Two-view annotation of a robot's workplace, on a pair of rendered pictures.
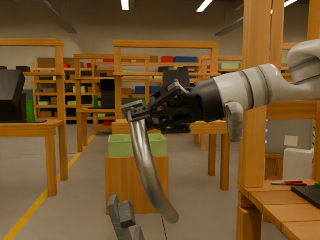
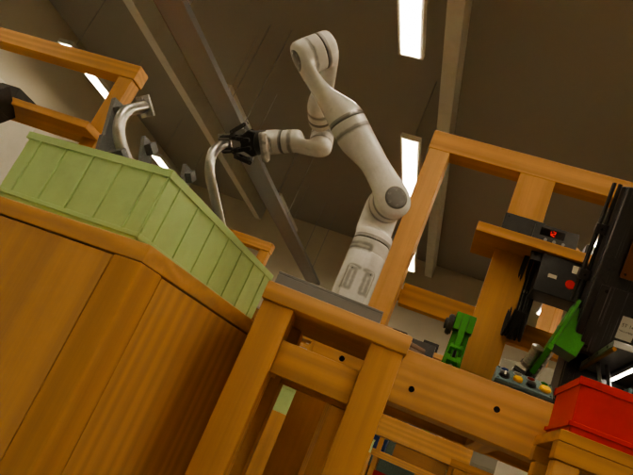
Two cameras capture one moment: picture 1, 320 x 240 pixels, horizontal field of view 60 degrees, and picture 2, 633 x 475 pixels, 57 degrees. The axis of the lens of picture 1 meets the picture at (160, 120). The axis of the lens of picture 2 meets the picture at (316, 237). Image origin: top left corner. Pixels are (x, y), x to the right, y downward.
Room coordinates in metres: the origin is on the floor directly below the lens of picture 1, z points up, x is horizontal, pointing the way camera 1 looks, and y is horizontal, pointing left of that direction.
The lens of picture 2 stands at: (-0.95, -0.94, 0.61)
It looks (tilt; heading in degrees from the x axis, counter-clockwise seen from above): 17 degrees up; 21
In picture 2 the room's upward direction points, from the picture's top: 24 degrees clockwise
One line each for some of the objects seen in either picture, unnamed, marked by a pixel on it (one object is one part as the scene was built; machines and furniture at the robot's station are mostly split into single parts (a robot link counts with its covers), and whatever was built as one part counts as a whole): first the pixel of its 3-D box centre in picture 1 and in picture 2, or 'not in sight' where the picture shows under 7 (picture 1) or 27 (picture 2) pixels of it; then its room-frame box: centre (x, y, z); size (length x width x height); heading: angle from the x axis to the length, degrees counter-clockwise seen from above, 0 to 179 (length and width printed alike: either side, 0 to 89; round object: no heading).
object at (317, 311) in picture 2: not in sight; (336, 330); (0.35, -0.57, 0.83); 0.32 x 0.32 x 0.04; 12
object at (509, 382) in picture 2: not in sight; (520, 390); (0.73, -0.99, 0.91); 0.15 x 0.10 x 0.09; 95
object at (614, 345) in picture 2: not in sight; (620, 368); (0.95, -1.24, 1.11); 0.39 x 0.16 x 0.03; 5
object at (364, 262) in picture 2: not in sight; (358, 276); (0.35, -0.57, 0.97); 0.09 x 0.09 x 0.17; 19
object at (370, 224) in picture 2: not in sight; (381, 218); (0.35, -0.57, 1.13); 0.09 x 0.09 x 0.17; 29
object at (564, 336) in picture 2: not in sight; (568, 335); (0.97, -1.09, 1.17); 0.13 x 0.12 x 0.20; 95
